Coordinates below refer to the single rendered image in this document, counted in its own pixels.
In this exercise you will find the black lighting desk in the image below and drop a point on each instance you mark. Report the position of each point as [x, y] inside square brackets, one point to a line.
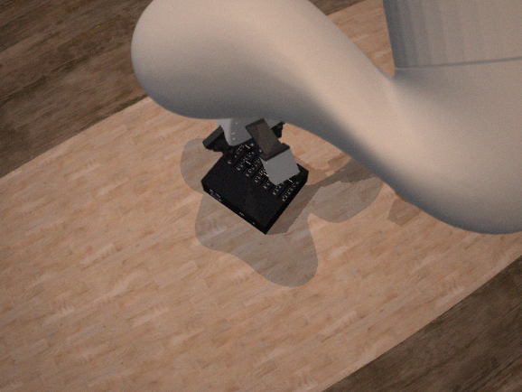
[244, 187]

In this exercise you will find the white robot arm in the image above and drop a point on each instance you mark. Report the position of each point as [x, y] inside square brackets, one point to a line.
[445, 132]

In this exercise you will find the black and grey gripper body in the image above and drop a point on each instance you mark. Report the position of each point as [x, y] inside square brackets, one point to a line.
[235, 128]

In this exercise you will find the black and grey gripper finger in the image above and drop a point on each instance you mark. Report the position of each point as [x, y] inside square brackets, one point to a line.
[213, 142]
[277, 129]

